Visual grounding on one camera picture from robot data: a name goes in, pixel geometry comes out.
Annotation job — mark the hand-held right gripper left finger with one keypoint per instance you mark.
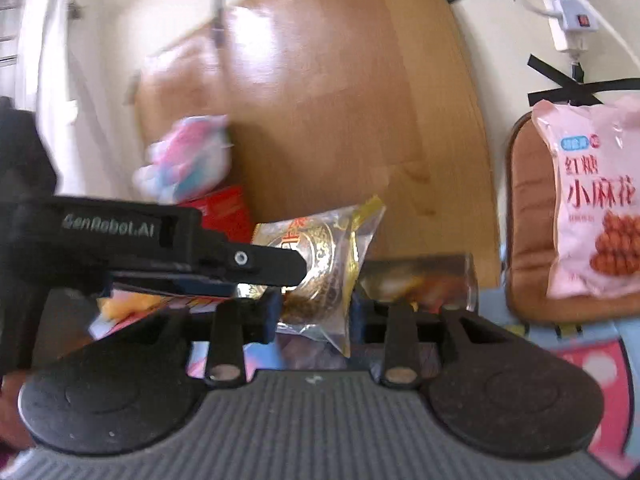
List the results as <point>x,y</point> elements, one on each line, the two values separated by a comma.
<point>270,312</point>

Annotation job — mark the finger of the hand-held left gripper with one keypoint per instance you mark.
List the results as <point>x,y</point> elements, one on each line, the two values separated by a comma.
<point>175,285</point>
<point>260,260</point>

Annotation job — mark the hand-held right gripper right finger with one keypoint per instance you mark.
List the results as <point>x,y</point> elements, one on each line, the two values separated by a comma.
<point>360,317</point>

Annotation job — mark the gold foil snack packet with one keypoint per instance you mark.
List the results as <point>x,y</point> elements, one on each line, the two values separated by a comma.
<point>327,240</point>

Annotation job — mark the dark cardboard box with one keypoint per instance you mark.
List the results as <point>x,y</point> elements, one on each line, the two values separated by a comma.
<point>425,280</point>

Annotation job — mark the yellow plush toy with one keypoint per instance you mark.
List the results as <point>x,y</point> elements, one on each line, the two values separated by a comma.
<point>127,306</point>

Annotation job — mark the red gift bag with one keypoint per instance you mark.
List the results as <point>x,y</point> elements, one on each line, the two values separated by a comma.
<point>225,212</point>

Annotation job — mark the pink and blue plush toy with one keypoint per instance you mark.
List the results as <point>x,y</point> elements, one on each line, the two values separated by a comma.
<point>187,160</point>

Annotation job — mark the wooden board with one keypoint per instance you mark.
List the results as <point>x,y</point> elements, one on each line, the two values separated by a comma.
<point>340,110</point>

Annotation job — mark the brown seat cushion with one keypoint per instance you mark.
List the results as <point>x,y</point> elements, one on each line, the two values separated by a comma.
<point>530,240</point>

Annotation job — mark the printed blanket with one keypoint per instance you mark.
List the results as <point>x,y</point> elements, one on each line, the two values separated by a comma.
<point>600,365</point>

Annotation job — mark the pink snack bag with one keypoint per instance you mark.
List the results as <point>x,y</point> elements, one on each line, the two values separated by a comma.
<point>595,200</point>

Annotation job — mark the white power strip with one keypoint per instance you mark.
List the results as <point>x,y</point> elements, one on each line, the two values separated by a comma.
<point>565,10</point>

